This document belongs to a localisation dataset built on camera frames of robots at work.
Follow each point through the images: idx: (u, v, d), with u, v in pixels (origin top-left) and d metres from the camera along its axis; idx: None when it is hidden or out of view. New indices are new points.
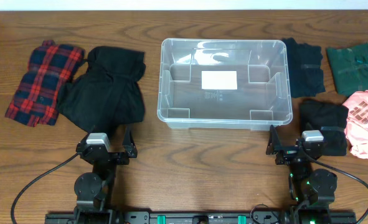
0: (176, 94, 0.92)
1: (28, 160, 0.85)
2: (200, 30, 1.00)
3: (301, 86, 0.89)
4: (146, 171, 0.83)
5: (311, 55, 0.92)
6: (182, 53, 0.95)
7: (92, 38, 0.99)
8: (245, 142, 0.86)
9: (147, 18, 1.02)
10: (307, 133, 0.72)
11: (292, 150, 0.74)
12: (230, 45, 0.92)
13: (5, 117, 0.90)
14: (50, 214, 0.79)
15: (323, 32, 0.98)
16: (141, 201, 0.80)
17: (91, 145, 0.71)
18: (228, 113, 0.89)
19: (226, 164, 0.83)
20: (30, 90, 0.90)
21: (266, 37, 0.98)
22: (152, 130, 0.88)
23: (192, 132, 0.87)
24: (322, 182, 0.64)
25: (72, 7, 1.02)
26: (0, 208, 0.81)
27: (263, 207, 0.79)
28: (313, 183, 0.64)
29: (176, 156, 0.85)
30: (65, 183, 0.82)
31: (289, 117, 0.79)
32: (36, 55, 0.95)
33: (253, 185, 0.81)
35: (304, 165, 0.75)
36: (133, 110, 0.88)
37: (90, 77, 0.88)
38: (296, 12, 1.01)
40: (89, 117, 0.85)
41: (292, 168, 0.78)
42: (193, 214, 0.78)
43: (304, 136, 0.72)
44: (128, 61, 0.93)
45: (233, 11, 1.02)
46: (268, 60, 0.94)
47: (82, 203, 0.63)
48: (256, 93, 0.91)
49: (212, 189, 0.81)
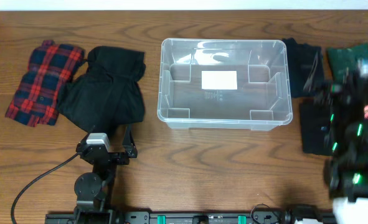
0: (176, 94, 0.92)
1: (28, 160, 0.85)
2: (200, 30, 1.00)
3: (301, 86, 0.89)
4: (146, 171, 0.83)
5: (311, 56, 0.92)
6: (182, 53, 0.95)
7: (91, 38, 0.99)
8: (245, 142, 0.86)
9: (147, 18, 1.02)
10: (365, 66, 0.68)
11: (339, 88, 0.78)
12: (230, 45, 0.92)
13: (5, 117, 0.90)
14: (50, 214, 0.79)
15: (324, 32, 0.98)
16: (141, 201, 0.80)
17: (91, 145, 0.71)
18: (228, 113, 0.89)
19: (226, 164, 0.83)
20: (30, 90, 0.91)
21: (266, 37, 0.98)
22: (152, 130, 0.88)
23: (192, 132, 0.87)
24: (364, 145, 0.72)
25: (72, 7, 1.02)
26: (1, 208, 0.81)
27: (263, 208, 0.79)
28: None
29: (176, 156, 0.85)
30: (65, 183, 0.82)
31: (289, 117, 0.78)
32: (36, 55, 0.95)
33: (253, 185, 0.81)
35: (352, 104, 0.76)
36: (133, 110, 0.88)
37: (90, 77, 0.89)
38: (297, 12, 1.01)
40: (89, 117, 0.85)
41: (337, 105, 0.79)
42: (193, 214, 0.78)
43: (361, 70, 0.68)
44: (128, 61, 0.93)
45: (233, 11, 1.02)
46: (268, 60, 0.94)
47: (81, 203, 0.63)
48: (256, 93, 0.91)
49: (212, 189, 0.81)
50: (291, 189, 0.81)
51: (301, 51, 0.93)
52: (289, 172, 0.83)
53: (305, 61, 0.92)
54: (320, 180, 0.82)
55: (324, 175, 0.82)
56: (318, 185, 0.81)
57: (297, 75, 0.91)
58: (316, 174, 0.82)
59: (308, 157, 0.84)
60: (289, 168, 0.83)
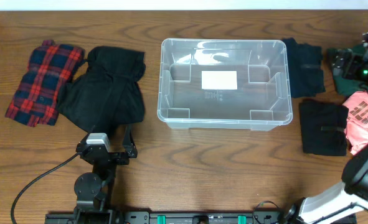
0: (176, 94, 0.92)
1: (28, 160, 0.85)
2: (200, 30, 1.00)
3: (301, 86, 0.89)
4: (146, 171, 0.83)
5: (312, 56, 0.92)
6: (182, 53, 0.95)
7: (92, 38, 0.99)
8: (245, 142, 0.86)
9: (146, 18, 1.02)
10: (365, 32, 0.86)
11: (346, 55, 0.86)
12: (230, 45, 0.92)
13: (5, 117, 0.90)
14: (50, 214, 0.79)
15: (324, 32, 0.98)
16: (141, 201, 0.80)
17: (91, 145, 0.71)
18: (228, 113, 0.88)
19: (226, 164, 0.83)
20: (30, 90, 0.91)
21: (266, 37, 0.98)
22: (152, 130, 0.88)
23: (192, 132, 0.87)
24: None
25: (72, 7, 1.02)
26: (1, 208, 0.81)
27: (263, 207, 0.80)
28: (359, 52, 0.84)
29: (176, 156, 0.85)
30: (65, 183, 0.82)
31: (289, 117, 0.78)
32: (36, 54, 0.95)
33: (253, 185, 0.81)
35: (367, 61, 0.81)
36: (133, 110, 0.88)
37: (90, 77, 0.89)
38: (297, 12, 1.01)
40: (88, 117, 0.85)
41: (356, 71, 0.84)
42: (193, 214, 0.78)
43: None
44: (128, 61, 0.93)
45: (233, 11, 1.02)
46: (268, 60, 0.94)
47: (82, 203, 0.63)
48: (256, 93, 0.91)
49: (212, 189, 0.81)
50: (291, 189, 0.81)
51: (302, 50, 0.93)
52: (289, 172, 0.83)
53: (305, 61, 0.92)
54: (320, 180, 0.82)
55: (324, 175, 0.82)
56: (318, 186, 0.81)
57: (297, 75, 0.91)
58: (315, 173, 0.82)
59: (308, 157, 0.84)
60: (289, 168, 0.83)
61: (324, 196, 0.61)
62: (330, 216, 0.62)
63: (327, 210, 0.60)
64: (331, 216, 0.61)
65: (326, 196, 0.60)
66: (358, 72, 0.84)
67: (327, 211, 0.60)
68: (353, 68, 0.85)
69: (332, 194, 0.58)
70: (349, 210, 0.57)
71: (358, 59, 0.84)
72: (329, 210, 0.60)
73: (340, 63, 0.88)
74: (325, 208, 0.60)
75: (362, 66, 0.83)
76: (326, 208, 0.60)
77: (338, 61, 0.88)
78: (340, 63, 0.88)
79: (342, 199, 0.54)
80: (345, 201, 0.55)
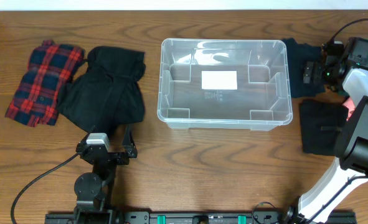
0: (176, 94, 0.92)
1: (28, 160, 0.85)
2: (200, 30, 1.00)
3: (301, 87, 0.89)
4: (146, 171, 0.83)
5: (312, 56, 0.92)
6: (182, 53, 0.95)
7: (92, 38, 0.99)
8: (245, 142, 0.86)
9: (146, 18, 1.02)
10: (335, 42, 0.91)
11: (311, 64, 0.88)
12: (230, 45, 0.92)
13: (5, 117, 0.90)
14: (50, 214, 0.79)
15: (324, 32, 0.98)
16: (141, 201, 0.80)
17: (91, 145, 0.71)
18: (228, 113, 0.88)
19: (226, 164, 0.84)
20: (30, 90, 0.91)
21: (266, 37, 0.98)
22: (152, 130, 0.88)
23: (192, 132, 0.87)
24: (362, 49, 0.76)
25: (72, 7, 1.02)
26: (1, 208, 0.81)
27: (263, 207, 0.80)
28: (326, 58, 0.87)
29: (176, 156, 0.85)
30: (65, 183, 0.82)
31: (289, 117, 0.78)
32: (36, 55, 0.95)
33: (253, 185, 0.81)
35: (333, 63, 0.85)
36: (133, 110, 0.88)
37: (90, 77, 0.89)
38: (297, 12, 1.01)
40: (88, 117, 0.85)
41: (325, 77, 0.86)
42: (193, 214, 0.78)
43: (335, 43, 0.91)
44: (128, 61, 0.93)
45: (233, 11, 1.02)
46: (268, 60, 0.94)
47: (82, 203, 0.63)
48: (256, 93, 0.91)
49: (212, 189, 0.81)
50: (291, 188, 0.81)
51: (301, 50, 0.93)
52: (289, 172, 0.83)
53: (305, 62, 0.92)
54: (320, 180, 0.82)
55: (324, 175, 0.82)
56: None
57: (297, 76, 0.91)
58: (315, 174, 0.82)
59: (308, 157, 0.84)
60: (289, 168, 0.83)
61: (321, 183, 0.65)
62: (330, 202, 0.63)
63: (327, 193, 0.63)
64: (332, 201, 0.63)
65: (323, 186, 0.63)
66: (324, 76, 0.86)
67: (327, 195, 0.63)
68: (320, 73, 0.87)
69: (329, 175, 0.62)
70: (348, 187, 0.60)
71: (322, 65, 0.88)
72: (329, 192, 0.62)
73: (309, 72, 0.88)
74: (325, 191, 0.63)
75: (325, 70, 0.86)
76: (326, 191, 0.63)
77: (309, 69, 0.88)
78: (309, 70, 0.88)
79: (340, 174, 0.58)
80: (343, 177, 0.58)
